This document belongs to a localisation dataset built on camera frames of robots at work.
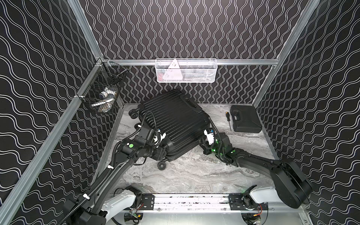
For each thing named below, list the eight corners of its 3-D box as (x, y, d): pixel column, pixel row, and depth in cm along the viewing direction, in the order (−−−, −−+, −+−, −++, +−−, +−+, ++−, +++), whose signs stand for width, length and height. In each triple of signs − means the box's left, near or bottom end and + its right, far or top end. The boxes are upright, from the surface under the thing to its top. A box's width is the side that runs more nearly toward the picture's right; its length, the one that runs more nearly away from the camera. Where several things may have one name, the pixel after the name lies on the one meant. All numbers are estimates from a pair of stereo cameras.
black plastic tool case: (235, 133, 105) (238, 127, 99) (228, 111, 119) (231, 105, 113) (260, 133, 105) (264, 127, 99) (250, 111, 119) (254, 105, 113)
